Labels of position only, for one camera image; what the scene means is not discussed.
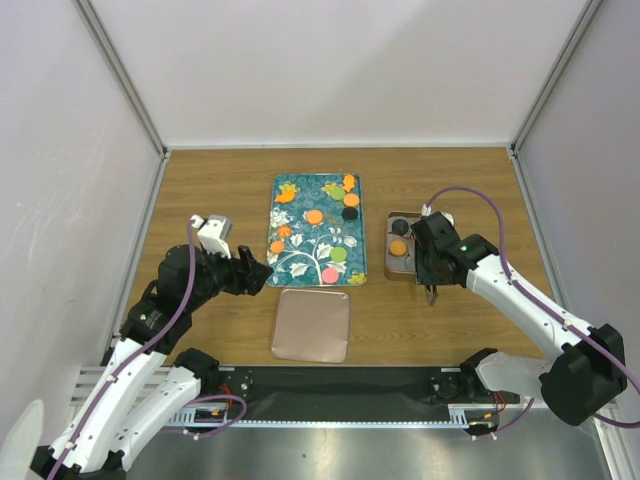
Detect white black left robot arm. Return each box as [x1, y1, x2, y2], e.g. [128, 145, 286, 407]
[30, 244, 273, 479]

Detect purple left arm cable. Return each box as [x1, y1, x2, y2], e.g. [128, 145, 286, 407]
[49, 219, 249, 480]

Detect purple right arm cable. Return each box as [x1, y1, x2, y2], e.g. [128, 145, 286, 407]
[422, 186, 640, 441]

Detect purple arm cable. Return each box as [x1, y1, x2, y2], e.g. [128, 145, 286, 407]
[49, 219, 249, 480]
[422, 186, 640, 441]

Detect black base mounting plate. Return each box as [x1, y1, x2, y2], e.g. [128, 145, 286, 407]
[220, 366, 519, 423]

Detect black round cookie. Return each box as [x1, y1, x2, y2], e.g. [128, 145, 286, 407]
[391, 218, 409, 237]
[341, 207, 359, 222]

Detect teal floral serving tray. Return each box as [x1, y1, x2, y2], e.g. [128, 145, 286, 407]
[267, 173, 368, 288]

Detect green round cookie upper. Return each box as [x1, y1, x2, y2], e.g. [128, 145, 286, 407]
[330, 187, 346, 201]

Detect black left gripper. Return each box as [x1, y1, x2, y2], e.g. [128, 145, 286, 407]
[185, 242, 273, 310]

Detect pink round cookie lower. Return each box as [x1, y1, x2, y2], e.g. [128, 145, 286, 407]
[321, 267, 340, 284]

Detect metal slotted tongs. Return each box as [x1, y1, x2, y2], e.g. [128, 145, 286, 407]
[425, 285, 439, 307]

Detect rose gold tin lid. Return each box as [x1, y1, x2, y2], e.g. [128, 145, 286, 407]
[271, 288, 351, 364]

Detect orange pumpkin cookie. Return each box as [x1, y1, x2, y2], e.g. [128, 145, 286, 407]
[277, 225, 291, 238]

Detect rose gold cookie tin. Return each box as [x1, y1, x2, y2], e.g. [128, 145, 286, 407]
[384, 211, 457, 283]

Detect green round cookie lower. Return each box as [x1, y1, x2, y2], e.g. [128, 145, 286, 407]
[330, 246, 347, 263]

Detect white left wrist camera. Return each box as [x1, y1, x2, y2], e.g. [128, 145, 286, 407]
[187, 215, 232, 259]

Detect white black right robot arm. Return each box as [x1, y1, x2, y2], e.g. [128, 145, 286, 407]
[411, 211, 627, 426]

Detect aluminium cable rail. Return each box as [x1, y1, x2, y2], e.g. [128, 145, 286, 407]
[69, 367, 619, 429]

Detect orange leaf cookie top right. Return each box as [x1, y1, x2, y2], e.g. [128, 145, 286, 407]
[342, 174, 356, 193]

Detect green round cookie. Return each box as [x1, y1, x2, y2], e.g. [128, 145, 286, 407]
[330, 187, 346, 201]
[330, 246, 347, 263]

